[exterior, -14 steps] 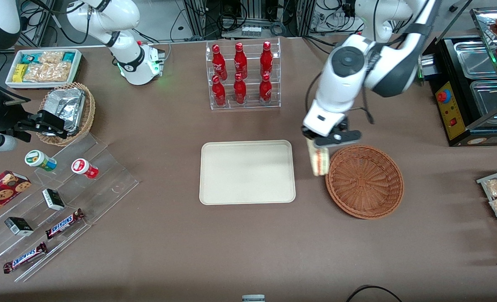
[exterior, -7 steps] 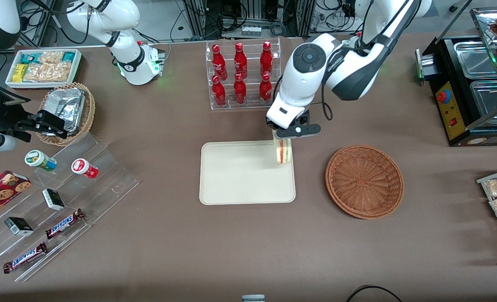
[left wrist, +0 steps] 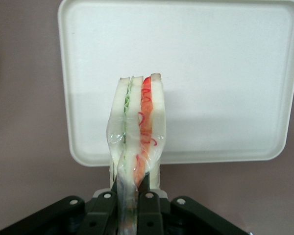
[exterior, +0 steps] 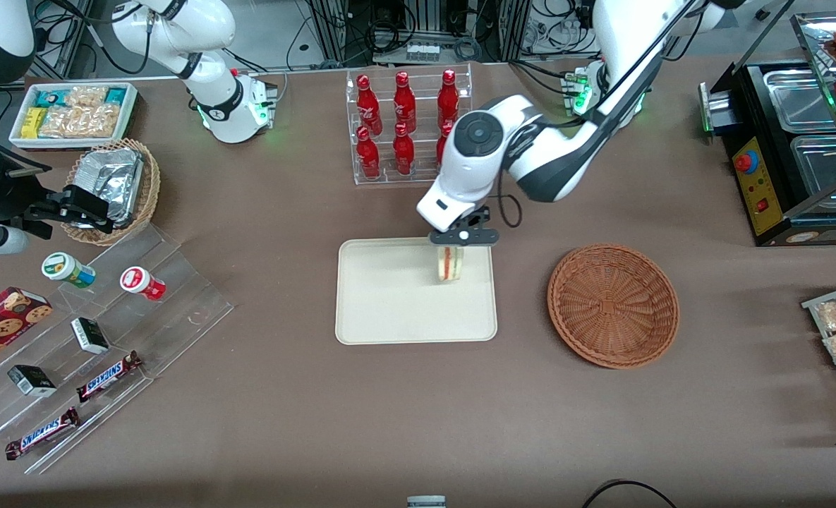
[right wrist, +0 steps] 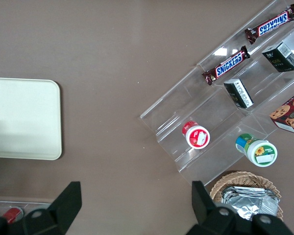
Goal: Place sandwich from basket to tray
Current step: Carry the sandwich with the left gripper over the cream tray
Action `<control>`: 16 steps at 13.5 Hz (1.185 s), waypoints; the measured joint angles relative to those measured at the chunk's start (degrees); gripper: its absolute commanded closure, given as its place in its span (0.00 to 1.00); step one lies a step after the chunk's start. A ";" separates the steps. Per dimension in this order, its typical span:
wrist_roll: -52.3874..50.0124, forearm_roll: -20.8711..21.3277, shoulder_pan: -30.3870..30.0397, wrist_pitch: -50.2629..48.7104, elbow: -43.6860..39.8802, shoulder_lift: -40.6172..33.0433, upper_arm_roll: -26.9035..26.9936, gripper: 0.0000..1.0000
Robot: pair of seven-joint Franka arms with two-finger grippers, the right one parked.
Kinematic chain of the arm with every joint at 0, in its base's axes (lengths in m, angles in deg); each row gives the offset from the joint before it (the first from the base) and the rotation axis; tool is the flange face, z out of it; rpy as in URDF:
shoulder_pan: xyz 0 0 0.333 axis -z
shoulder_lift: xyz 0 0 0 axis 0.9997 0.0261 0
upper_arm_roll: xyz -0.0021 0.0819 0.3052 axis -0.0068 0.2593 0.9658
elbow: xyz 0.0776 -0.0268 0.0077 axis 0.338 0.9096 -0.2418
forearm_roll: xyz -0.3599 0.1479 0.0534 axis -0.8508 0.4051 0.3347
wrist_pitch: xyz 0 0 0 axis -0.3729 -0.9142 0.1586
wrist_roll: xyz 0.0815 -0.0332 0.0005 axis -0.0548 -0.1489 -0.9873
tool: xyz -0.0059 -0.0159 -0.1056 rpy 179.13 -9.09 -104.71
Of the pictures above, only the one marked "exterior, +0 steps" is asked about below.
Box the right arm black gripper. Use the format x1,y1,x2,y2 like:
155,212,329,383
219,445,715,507
0,159,116,234

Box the beige rectangular serving tray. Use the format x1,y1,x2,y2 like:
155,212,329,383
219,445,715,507
335,236,498,346

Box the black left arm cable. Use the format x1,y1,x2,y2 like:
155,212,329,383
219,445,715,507
494,172,525,229

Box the silver foil wrapped pack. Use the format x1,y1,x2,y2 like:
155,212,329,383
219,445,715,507
90,180,141,225
74,147,144,186

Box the yellow snack packet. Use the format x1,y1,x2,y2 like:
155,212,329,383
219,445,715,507
21,107,49,139

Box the clear acrylic tiered stand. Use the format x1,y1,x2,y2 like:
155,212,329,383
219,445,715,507
0,222,236,476

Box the brown round wicker basket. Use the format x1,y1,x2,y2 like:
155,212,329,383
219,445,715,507
547,243,680,370

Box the small dark green box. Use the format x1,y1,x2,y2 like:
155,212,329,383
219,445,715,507
7,364,58,398
71,317,111,355

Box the large clear cracker bag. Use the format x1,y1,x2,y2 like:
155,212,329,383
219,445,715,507
39,104,121,139

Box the aluminium frame post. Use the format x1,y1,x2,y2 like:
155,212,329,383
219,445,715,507
33,0,95,80

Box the red soda bottle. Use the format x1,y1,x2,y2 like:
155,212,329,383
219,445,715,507
392,123,416,176
356,74,382,135
394,72,417,133
437,69,460,128
356,127,381,180
435,123,454,171

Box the black table edge cable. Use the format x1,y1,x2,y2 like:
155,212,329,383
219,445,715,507
582,479,679,508

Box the red lid white cup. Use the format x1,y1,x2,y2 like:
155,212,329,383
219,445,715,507
120,266,166,301

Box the stainless steel warmer pan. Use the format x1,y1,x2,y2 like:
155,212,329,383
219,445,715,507
789,134,836,200
762,68,836,136

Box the green lid white cup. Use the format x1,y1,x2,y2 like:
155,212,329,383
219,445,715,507
42,252,97,289

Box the white rectangular snack bin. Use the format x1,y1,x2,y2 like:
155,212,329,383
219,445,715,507
8,83,140,151

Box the aluminium equipment rack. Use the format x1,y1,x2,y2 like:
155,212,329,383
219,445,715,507
309,0,531,68

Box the clear acrylic bottle rack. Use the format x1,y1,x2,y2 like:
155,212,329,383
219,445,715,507
346,62,473,186

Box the triangular sandwich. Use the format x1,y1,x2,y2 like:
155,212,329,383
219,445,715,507
435,246,466,284

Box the red chocolate cookie box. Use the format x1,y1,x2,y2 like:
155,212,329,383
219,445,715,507
0,286,54,375

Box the Snickers chocolate bar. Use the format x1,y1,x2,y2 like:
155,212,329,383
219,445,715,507
75,351,143,404
5,407,81,461

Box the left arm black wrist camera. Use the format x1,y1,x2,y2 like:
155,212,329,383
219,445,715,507
428,224,500,248

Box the black food warmer appliance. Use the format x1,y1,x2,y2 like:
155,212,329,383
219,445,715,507
698,10,836,248

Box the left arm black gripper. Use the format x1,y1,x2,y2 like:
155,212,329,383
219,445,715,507
437,206,492,253

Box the light tan wicker basket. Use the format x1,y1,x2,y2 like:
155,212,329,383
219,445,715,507
61,138,162,247

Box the small clear cracker bag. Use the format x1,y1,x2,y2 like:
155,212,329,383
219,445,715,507
64,85,109,109

